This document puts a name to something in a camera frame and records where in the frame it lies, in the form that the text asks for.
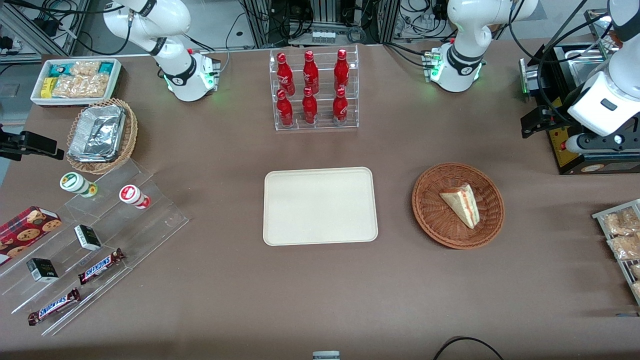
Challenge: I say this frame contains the small black box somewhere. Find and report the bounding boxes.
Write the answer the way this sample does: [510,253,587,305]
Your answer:
[26,258,59,283]
[74,224,102,251]

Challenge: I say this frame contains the clear acrylic step stand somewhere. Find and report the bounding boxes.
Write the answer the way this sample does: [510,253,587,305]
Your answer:
[0,159,190,337]

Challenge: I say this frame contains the round brown wicker basket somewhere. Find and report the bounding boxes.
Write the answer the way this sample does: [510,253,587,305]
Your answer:
[412,162,505,250]

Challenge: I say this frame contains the aluminium frame with cables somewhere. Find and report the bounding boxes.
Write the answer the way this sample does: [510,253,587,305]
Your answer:
[0,0,93,64]

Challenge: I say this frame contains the oval light wicker basket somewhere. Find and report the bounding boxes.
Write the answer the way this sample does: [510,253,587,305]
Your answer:
[66,98,139,175]

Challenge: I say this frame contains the black camera on mount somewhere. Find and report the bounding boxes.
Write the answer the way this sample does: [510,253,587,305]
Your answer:
[0,125,65,162]

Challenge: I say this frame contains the red cola bottle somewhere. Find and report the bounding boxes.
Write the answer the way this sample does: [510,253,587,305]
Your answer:
[276,89,294,127]
[276,52,296,97]
[302,87,318,124]
[332,87,349,123]
[303,50,320,95]
[334,48,350,93]

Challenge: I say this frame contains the silver foil container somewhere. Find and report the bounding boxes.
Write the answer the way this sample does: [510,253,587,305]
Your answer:
[68,105,126,163]

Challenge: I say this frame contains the triangular sandwich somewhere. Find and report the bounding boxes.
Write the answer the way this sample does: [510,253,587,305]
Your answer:
[439,183,481,230]

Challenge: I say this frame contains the red cookie box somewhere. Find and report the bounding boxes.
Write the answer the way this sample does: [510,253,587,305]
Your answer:
[0,206,63,266]

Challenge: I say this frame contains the green lid white cup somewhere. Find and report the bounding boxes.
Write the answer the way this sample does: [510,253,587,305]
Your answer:
[60,172,98,198]

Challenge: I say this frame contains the tray of packaged pastries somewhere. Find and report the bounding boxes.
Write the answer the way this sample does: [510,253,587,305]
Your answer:
[592,199,640,306]

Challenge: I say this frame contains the clear acrylic bottle rack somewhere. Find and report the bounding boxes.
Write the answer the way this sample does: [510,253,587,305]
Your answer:
[269,45,360,132]

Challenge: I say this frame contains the brown Snickers bar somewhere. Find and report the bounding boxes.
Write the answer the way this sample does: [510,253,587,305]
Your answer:
[27,288,81,326]
[78,248,125,285]

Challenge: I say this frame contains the white rectangular snack bin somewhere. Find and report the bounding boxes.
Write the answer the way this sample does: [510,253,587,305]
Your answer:
[31,58,123,107]

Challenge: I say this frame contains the clear cracker bag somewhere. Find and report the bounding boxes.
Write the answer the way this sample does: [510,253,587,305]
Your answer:
[70,61,101,77]
[52,75,83,98]
[80,74,111,98]

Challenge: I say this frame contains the black floor cable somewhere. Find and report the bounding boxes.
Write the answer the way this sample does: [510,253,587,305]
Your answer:
[432,336,506,360]

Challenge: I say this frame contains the red lid white cup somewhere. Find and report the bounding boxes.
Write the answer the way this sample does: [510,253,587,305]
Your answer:
[119,184,151,210]

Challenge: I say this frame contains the black food warmer machine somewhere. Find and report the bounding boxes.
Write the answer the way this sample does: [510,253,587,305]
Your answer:
[519,42,640,176]

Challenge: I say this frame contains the aluminium equipment rack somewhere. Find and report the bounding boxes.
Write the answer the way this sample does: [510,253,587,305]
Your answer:
[240,0,403,49]

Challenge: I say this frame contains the beige plastic tray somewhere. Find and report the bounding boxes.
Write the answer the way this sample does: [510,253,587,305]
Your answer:
[263,167,379,247]

